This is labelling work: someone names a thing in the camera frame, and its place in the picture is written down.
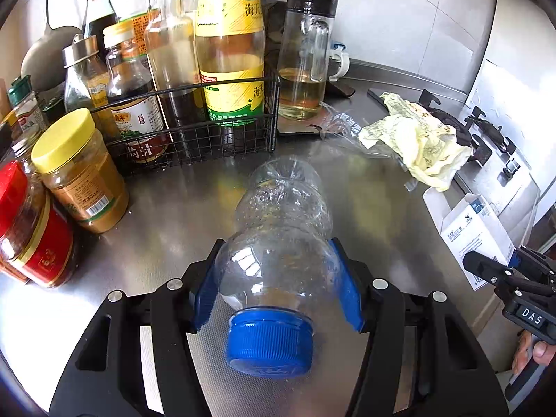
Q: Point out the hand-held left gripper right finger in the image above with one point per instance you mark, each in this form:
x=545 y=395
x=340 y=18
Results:
x=347 y=286

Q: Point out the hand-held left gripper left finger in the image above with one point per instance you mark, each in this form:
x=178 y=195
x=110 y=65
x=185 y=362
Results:
x=204 y=286

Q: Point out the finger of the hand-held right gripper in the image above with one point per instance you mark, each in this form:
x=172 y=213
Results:
x=486 y=269
x=534 y=263

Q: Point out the white cardboard box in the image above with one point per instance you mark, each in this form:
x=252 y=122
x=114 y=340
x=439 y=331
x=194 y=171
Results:
x=471 y=230

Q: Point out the clear plastic bottle blue cap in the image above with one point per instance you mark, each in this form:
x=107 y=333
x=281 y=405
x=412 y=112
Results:
x=280 y=252

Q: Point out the person's right hand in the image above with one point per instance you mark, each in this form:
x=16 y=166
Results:
x=538 y=352

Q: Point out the stove knob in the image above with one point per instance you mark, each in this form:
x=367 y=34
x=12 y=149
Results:
x=509 y=171

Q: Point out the crumpled yellow plastic bag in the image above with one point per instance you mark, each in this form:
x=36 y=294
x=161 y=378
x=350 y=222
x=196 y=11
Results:
x=421 y=139

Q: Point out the large black stove burner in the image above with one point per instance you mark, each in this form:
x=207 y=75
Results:
x=447 y=124

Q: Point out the clear plastic bag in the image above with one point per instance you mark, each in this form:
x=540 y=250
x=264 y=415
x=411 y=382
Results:
x=347 y=132

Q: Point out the yellow lid plastic jar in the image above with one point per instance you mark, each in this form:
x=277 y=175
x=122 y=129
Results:
x=78 y=173

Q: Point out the large red lid jar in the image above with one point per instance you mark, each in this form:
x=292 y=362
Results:
x=37 y=243

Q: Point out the metal splash guard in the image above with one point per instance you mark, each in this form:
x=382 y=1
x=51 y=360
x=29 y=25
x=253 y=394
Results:
x=499 y=91

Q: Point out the small dark bottle yellow cap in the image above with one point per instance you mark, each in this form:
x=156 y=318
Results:
x=130 y=95

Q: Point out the glass jar blue lid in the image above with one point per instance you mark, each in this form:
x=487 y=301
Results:
x=341 y=61

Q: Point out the glass oil pitcher black lid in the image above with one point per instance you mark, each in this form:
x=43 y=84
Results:
x=304 y=61

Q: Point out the yellow green label vinegar bottle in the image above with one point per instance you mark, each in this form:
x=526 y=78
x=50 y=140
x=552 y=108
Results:
x=230 y=52

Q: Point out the glass cruet metal spout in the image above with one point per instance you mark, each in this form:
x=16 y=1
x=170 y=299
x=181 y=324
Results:
x=84 y=82

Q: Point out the gold cap glass bottle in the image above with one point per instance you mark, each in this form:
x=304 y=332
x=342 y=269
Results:
x=169 y=52

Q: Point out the green cap spice bottle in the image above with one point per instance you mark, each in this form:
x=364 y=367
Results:
x=28 y=104

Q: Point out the dark soy sauce bottle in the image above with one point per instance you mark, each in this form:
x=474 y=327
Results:
x=100 y=8

